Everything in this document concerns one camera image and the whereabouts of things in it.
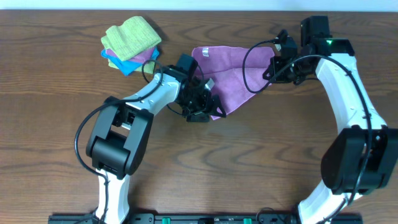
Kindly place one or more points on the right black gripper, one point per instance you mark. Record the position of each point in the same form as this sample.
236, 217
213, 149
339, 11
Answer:
275, 67

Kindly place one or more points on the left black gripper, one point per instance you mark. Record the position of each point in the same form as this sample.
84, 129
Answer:
203, 104

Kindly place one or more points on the purple microfiber cloth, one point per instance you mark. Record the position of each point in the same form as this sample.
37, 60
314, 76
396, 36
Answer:
234, 70

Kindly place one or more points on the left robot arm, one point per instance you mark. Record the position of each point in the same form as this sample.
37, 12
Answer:
121, 132

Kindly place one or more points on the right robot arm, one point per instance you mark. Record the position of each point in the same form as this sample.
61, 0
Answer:
363, 155

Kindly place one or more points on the purple folded cloth in stack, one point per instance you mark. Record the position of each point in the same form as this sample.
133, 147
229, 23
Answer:
139, 58

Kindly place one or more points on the blue folded cloth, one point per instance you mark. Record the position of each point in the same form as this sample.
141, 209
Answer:
103, 54

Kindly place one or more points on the top green folded cloth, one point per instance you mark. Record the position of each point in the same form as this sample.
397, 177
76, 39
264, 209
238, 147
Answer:
134, 36

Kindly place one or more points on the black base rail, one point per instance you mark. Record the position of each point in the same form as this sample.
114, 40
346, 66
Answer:
149, 218

